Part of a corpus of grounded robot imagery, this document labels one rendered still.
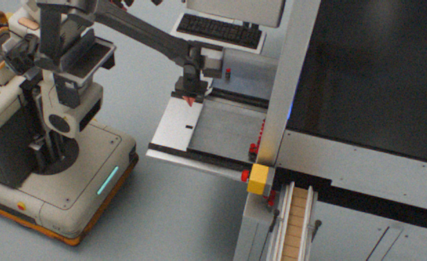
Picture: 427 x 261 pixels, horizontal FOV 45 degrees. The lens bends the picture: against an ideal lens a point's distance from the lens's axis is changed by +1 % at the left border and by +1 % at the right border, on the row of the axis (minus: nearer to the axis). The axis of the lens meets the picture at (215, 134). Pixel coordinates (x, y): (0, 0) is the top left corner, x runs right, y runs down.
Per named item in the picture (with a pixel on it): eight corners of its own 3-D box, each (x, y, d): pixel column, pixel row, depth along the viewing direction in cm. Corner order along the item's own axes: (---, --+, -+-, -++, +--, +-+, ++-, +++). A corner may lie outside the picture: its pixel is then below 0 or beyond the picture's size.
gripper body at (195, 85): (203, 98, 169) (204, 82, 163) (174, 92, 170) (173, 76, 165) (208, 85, 173) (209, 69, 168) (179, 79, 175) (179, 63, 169)
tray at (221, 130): (286, 124, 203) (287, 118, 200) (275, 175, 186) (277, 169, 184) (203, 105, 206) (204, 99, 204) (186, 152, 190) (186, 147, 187)
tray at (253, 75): (298, 69, 225) (299, 63, 222) (289, 110, 208) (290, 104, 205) (222, 52, 228) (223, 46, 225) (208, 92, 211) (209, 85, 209)
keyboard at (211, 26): (262, 32, 251) (262, 28, 250) (256, 50, 243) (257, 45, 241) (184, 14, 256) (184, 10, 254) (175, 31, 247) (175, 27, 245)
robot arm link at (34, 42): (27, 40, 168) (24, 55, 167) (45, 33, 162) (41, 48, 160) (52, 52, 175) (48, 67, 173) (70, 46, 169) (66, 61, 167)
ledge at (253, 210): (287, 197, 182) (288, 195, 181) (282, 228, 174) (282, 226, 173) (249, 188, 184) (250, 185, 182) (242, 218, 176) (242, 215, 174)
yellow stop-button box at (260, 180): (271, 180, 175) (274, 167, 169) (267, 197, 170) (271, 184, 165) (249, 175, 176) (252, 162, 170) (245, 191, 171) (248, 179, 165)
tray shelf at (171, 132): (298, 65, 229) (299, 62, 228) (271, 189, 184) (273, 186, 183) (195, 42, 234) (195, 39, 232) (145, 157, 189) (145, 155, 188)
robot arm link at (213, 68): (186, 39, 157) (183, 64, 154) (224, 43, 157) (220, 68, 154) (188, 56, 168) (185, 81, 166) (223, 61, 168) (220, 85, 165)
